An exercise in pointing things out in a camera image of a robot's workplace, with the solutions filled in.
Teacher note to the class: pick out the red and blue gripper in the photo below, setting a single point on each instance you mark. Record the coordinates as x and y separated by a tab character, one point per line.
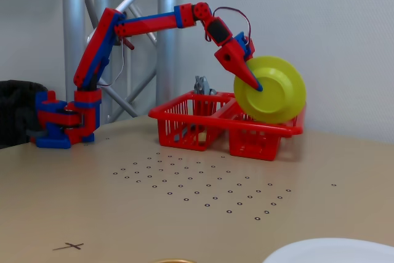
229	56

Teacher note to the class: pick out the yellow-green plastic plate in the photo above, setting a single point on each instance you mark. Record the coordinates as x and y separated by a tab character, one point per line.
277	90

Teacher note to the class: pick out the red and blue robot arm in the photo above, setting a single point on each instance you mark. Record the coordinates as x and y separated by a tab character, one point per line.
144	24

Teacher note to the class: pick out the white plate at edge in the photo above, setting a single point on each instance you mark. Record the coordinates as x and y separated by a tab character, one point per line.
332	252

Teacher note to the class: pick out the red plastic dish rack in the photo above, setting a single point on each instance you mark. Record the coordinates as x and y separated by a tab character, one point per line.
264	128

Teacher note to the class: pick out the silver metal truss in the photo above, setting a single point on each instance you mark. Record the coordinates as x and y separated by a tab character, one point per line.
166	59

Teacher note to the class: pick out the gold plastic spoon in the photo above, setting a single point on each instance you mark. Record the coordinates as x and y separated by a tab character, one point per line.
201	135

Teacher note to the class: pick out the grey-blue plastic spoon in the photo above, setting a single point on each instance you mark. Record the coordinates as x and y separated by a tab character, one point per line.
184	133

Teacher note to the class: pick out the gold plastic cup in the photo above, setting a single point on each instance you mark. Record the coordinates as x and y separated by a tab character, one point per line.
174	261

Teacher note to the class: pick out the black fabric object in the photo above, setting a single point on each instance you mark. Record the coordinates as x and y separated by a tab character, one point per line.
15	112

